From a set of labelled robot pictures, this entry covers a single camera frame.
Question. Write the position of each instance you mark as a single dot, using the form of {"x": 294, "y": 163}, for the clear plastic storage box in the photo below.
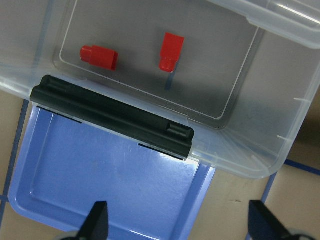
{"x": 243, "y": 90}

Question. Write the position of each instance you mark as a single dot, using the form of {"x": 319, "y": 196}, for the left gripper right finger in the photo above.
{"x": 263, "y": 225}

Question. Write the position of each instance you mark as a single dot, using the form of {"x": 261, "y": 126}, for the black box latch handle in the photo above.
{"x": 155, "y": 132}

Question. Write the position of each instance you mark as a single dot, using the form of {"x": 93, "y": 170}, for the red block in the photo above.
{"x": 98, "y": 56}
{"x": 170, "y": 52}

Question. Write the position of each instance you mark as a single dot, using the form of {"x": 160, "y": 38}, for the clear plastic box lid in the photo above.
{"x": 295, "y": 20}

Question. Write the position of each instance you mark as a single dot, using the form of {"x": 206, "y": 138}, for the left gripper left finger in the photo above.
{"x": 96, "y": 225}

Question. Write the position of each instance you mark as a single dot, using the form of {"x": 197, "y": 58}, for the blue plastic tray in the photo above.
{"x": 64, "y": 167}

